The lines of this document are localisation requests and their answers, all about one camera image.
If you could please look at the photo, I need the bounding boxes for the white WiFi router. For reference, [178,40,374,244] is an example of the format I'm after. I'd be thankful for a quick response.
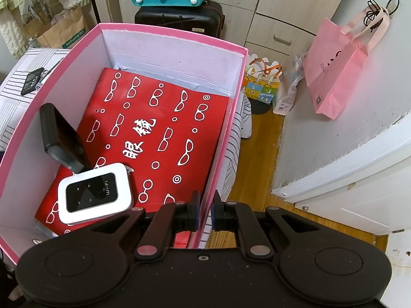
[57,163,133,225]

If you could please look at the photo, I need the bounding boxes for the pink storage box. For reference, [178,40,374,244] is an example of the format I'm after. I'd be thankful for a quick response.
[1,23,247,263]

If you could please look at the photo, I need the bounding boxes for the black power bank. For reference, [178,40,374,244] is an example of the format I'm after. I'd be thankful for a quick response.
[40,103,91,174]

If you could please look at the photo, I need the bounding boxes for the white door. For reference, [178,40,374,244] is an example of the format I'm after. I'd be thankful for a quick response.
[272,115,410,235]

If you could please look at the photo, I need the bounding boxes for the colourful cartoon gift bag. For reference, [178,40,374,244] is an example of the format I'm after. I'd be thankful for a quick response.
[242,54,283,104]

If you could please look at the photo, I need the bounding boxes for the pink paper shopping bag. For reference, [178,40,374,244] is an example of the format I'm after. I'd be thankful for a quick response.
[303,7,390,120]

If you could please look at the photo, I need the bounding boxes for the black suitcase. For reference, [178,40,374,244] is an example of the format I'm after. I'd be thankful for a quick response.
[134,1,225,38]

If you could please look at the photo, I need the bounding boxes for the grey three-door wardrobe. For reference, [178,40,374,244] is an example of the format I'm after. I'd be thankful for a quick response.
[91,0,342,64]

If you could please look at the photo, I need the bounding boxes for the brown paper bag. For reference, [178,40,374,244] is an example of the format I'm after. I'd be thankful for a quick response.
[24,7,88,49]

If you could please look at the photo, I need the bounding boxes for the black hair ties on hook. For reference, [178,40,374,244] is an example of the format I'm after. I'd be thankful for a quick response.
[363,0,401,28]

